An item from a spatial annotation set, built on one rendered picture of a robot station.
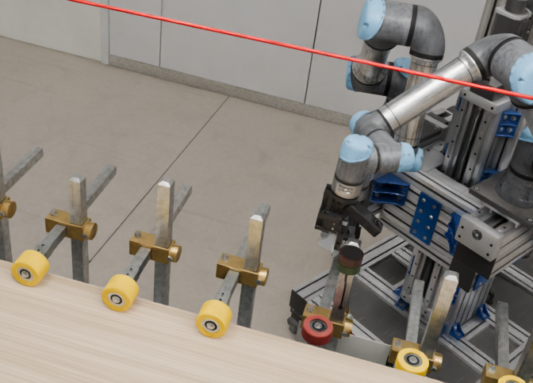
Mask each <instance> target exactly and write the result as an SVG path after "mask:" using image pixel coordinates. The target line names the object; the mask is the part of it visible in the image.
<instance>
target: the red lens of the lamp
mask: <svg viewBox="0 0 533 383"><path fill-rule="evenodd" d="M344 246H347V245H344ZM344 246H343V247H344ZM341 248H342V247H341ZM341 248H340V249H339V255H338V260H339V262H340V263H341V264H342V265H344V266H346V267H350V268H355V267H358V266H360V265H361V264H362V259H363V256H364V254H363V251H362V250H361V249H360V248H359V247H358V248H359V249H360V250H361V251H362V257H361V258H360V259H357V260H350V259H346V258H345V257H343V256H342V255H341V252H340V250H341Z"/></svg>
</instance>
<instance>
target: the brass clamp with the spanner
mask: <svg viewBox="0 0 533 383"><path fill-rule="evenodd" d="M309 305H312V304H306V306H305V310H304V312H303V315H302V319H301V326H300V328H302V324H303V321H304V320H305V318H306V317H308V316H311V315H320V316H324V317H326V318H328V319H329V320H330V315H331V312H332V310H331V309H327V308H322V307H319V306H315V305H312V306H313V310H314V311H313V312H312V313H308V312H306V309H307V307H308V306H309ZM330 321H331V320H330ZM331 322H332V324H333V332H332V337H335V338H338V339H342V336H343V337H348V338H349V337H350V334H351V329H352V324H353V319H350V318H347V314H345V313H344V317H343V322H342V323H337V322H334V321H331Z"/></svg>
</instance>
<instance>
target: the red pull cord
mask: <svg viewBox="0 0 533 383"><path fill-rule="evenodd" d="M68 1H71V2H78V3H82V4H86V5H90V6H97V7H101V8H104V9H108V10H115V11H119V12H123V13H130V14H134V15H137V16H141V17H148V18H152V19H156V20H160V21H166V22H170V23H175V24H178V25H185V26H189V27H193V28H197V29H204V30H208V31H211V32H215V33H222V34H226V35H230V36H237V37H241V38H244V39H249V40H255V41H259V42H263V43H267V44H274V45H277V46H282V47H286V48H292V49H296V50H300V51H304V52H311V53H315V54H318V55H323V56H329V57H333V58H337V59H344V60H348V61H351V62H356V63H362V64H366V65H371V66H374V67H381V68H385V69H389V70H393V71H399V72H404V73H407V74H411V75H418V76H422V77H425V78H430V79H436V80H440V81H444V82H451V83H455V84H459V85H463V86H469V87H473V88H478V89H481V90H488V91H492V92H496V93H500V94H507V95H511V96H514V97H518V98H525V99H529V100H532V101H533V96H530V95H526V94H519V93H516V92H511V91H507V90H501V89H497V88H493V87H489V86H482V85H478V84H474V83H470V82H463V81H459V80H456V79H449V78H445V77H441V76H437V75H430V74H426V73H423V72H418V71H412V70H408V69H404V68H400V67H393V66H390V65H385V64H381V63H375V62H370V61H367V60H363V59H356V58H352V57H348V56H342V55H337V54H333V53H330V52H322V51H319V50H315V49H311V48H304V47H300V46H297V45H292V44H286V43H282V42H277V41H274V40H267V39H263V38H259V37H255V36H248V35H244V34H241V33H234V32H230V31H226V30H222V29H215V28H211V27H208V26H204V25H196V24H193V23H189V22H184V21H178V20H174V19H170V18H166V17H160V16H156V15H151V14H148V13H141V12H137V11H133V10H127V9H122V8H118V7H115V6H107V5H104V4H100V3H96V2H89V1H85V0H68Z"/></svg>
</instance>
